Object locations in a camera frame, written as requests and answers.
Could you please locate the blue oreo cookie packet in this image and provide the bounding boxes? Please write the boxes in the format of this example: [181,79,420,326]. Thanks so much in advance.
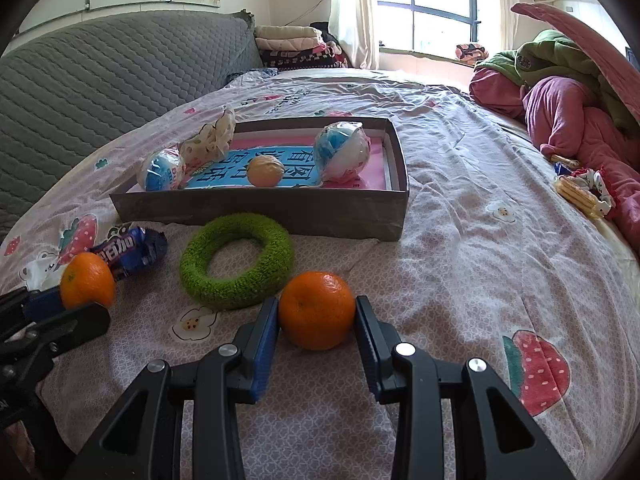
[90,224,168,282]

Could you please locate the red white toy egg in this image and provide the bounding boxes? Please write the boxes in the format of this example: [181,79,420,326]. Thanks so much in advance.
[137,146,184,192]

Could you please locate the green fuzzy ring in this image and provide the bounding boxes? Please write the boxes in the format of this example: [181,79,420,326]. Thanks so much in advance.
[178,212,296,312]

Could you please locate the orange tangerine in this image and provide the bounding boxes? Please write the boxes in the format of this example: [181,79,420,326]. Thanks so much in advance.
[60,252,116,310]
[278,271,356,351]

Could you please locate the walnut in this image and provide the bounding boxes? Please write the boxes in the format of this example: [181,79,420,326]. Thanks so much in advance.
[246,155,284,188]

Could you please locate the blue white toy egg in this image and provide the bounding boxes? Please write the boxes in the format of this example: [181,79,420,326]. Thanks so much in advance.
[312,120,371,183]

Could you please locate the grey quilted headboard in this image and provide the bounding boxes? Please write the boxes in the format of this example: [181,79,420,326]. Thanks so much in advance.
[1,10,262,234]

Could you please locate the snack packets by quilt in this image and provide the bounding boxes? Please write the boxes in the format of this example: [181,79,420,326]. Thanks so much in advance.
[550,155,618,218]

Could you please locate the pink blue book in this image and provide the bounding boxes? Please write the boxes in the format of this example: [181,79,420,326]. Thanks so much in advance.
[174,128,393,191]

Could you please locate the grey cardboard box tray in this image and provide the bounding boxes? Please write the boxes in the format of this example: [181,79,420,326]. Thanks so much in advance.
[110,117,409,242]

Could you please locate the pink strawberry bed sheet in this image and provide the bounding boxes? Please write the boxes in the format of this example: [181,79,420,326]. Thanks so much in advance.
[1,70,639,479]

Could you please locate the pink quilt pile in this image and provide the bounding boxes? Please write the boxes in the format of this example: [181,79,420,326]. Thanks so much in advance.
[470,3,639,248]

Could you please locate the folded blankets stack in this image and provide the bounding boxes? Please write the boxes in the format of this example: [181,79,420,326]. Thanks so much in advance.
[255,22,352,72]

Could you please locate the patterned bag on sill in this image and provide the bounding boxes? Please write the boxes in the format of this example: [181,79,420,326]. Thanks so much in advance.
[454,42,488,66]

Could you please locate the green blanket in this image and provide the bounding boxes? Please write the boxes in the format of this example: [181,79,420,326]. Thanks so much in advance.
[475,29,639,136]

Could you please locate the black television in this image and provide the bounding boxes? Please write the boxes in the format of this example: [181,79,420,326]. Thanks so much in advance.
[625,47,640,70]

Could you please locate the left cream curtain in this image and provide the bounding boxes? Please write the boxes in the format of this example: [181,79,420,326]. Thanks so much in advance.
[329,0,380,70]

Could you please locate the window with dark frame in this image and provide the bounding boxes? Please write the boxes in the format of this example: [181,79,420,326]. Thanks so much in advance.
[376,0,480,58]

